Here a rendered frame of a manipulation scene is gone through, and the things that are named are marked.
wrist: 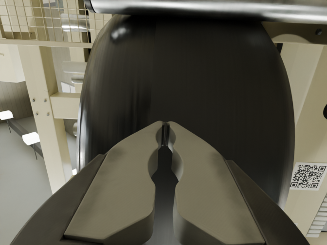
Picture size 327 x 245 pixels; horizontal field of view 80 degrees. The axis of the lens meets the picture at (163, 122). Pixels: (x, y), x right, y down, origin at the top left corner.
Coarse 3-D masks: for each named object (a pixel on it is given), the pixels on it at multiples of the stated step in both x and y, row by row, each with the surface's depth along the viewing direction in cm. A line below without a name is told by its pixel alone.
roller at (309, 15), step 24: (96, 0) 24; (120, 0) 24; (144, 0) 24; (168, 0) 24; (192, 0) 24; (216, 0) 24; (240, 0) 24; (264, 0) 24; (288, 0) 24; (312, 0) 24
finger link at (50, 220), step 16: (96, 160) 9; (80, 176) 8; (64, 192) 7; (80, 192) 7; (48, 208) 7; (64, 208) 7; (32, 224) 6; (48, 224) 6; (64, 224) 6; (16, 240) 6; (32, 240) 6; (48, 240) 6; (64, 240) 6
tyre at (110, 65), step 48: (96, 48) 27; (144, 48) 24; (192, 48) 24; (240, 48) 24; (96, 96) 23; (144, 96) 22; (192, 96) 22; (240, 96) 22; (288, 96) 25; (96, 144) 22; (240, 144) 21; (288, 144) 23; (288, 192) 26
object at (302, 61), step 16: (288, 48) 42; (304, 48) 37; (320, 48) 34; (288, 64) 42; (304, 64) 37; (320, 64) 34; (304, 80) 37; (320, 80) 35; (304, 96) 37; (320, 96) 36; (304, 112) 38; (320, 112) 38; (304, 128) 39; (320, 128) 39; (304, 144) 41; (320, 144) 41; (304, 160) 42; (320, 160) 42; (304, 192) 46; (320, 192) 46; (288, 208) 48; (304, 208) 48; (304, 224) 50
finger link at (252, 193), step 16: (240, 176) 8; (256, 192) 8; (256, 208) 7; (272, 208) 7; (256, 224) 7; (272, 224) 7; (288, 224) 7; (272, 240) 6; (288, 240) 6; (304, 240) 6
